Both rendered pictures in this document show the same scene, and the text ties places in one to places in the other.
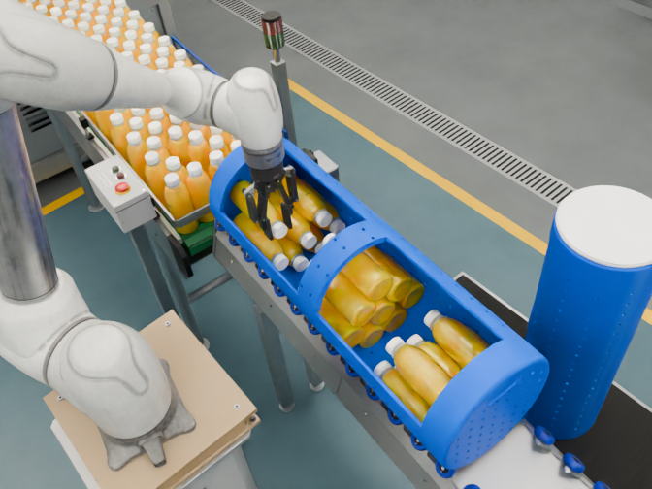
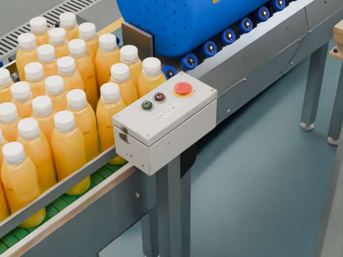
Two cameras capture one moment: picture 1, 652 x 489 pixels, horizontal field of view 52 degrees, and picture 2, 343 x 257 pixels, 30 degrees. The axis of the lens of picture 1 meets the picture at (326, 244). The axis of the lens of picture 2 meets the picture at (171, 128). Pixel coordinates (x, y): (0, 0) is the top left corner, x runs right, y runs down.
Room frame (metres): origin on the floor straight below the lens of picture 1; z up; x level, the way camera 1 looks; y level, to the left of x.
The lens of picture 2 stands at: (1.65, 1.50, 1.90)
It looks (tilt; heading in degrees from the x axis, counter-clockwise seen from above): 42 degrees down; 255
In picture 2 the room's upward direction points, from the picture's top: 1 degrees counter-clockwise
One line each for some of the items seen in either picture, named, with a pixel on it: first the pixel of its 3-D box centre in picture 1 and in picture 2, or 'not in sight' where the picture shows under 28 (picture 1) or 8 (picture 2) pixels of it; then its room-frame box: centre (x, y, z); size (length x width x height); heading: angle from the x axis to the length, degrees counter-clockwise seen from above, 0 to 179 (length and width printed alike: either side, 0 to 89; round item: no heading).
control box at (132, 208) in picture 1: (120, 192); (166, 121); (1.41, 0.55, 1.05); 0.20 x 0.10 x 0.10; 31
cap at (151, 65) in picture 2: (172, 179); (151, 65); (1.40, 0.40, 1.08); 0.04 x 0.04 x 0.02
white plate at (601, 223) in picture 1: (613, 224); not in sight; (1.10, -0.71, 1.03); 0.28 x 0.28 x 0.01
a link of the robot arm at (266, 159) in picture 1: (263, 148); not in sight; (1.14, 0.11, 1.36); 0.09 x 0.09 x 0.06
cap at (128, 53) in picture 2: (194, 168); (128, 53); (1.44, 0.34, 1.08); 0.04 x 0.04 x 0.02
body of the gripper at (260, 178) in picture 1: (268, 174); not in sight; (1.14, 0.11, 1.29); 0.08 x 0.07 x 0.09; 121
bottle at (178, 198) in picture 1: (179, 205); (153, 99); (1.40, 0.40, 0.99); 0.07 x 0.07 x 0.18
